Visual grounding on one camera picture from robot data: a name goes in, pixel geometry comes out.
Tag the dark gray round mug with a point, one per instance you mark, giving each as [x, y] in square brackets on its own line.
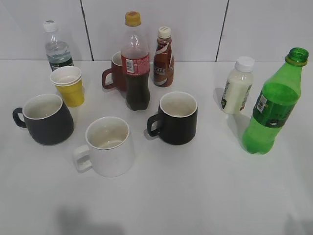
[47, 118]

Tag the green sprite bottle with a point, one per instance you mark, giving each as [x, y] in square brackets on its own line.
[276, 101]

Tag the yellow paper cup stack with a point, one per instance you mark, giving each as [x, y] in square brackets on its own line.
[68, 82]

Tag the black straight mug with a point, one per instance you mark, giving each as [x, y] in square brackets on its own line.
[176, 120]

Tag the white ceramic mug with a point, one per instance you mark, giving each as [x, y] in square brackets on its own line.
[109, 148]

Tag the dark red mug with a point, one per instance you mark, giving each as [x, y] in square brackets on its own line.
[116, 71]

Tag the brown coffee drink bottle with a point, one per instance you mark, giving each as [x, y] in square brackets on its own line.
[163, 59]

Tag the cola bottle yellow cap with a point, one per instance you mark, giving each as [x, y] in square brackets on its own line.
[135, 56]

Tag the white milk bottle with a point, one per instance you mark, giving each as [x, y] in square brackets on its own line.
[238, 85]

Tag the clear water bottle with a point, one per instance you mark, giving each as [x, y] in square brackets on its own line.
[57, 50]

